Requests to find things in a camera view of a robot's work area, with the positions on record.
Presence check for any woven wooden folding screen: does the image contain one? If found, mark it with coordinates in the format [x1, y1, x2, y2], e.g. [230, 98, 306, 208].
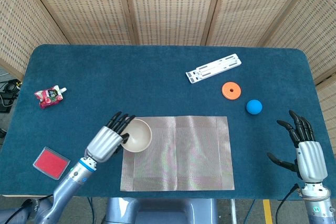
[0, 0, 336, 154]

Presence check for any blue-grey robot torso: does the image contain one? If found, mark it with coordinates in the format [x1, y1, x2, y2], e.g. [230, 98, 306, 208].
[104, 197, 218, 224]

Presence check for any blue velvet tablecloth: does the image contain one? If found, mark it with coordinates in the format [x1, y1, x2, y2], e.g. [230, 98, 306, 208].
[0, 44, 336, 200]

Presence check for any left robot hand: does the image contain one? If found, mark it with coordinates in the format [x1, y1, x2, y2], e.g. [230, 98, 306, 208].
[84, 111, 136, 163]

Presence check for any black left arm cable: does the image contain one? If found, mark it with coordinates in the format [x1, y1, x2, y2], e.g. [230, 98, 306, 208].
[4, 194, 55, 221]

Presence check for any white folding stand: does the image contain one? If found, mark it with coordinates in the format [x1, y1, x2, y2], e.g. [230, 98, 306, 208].
[185, 53, 243, 84]

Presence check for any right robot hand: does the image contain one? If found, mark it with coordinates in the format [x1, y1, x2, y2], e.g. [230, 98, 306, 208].
[267, 110, 329, 183]

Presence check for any white table leg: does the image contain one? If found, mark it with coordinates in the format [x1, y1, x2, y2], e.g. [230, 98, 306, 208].
[230, 199, 237, 224]

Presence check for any blue ball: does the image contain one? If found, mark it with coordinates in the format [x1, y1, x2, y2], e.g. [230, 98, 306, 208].
[245, 99, 263, 116]

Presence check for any black equipment with cables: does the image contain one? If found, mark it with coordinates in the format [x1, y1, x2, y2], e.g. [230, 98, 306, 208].
[0, 78, 23, 113]

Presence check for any red stamp pad case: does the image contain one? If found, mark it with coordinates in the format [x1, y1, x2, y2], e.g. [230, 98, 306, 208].
[32, 146, 71, 181]

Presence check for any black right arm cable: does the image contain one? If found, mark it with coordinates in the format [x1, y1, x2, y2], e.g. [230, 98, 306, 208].
[278, 183, 300, 224]

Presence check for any beige round bowl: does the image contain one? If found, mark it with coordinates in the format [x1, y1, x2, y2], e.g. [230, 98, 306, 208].
[120, 118, 153, 153]

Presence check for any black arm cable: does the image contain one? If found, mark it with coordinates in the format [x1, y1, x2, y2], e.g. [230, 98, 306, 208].
[278, 183, 300, 224]
[4, 194, 55, 221]

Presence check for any red drink pouch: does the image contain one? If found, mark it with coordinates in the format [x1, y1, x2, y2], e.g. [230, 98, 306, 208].
[34, 84, 68, 110]

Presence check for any orange disc with hole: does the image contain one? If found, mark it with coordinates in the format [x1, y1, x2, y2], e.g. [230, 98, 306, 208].
[221, 81, 242, 101]

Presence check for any thin blue cable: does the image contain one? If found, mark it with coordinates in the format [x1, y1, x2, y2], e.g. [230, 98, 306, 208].
[246, 199, 257, 217]
[87, 197, 95, 217]

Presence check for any brown woven placemat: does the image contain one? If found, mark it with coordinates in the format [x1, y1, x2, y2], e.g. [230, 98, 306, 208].
[120, 115, 235, 191]

